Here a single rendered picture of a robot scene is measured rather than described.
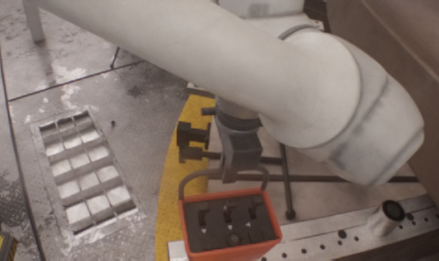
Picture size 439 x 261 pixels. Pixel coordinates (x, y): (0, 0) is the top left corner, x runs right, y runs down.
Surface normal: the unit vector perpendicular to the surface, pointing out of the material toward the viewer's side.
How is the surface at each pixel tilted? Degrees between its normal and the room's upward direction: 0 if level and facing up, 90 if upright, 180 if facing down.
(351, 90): 48
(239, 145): 0
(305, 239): 0
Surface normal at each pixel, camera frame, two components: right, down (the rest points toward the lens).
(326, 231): 0.11, -0.70
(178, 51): -0.11, 0.63
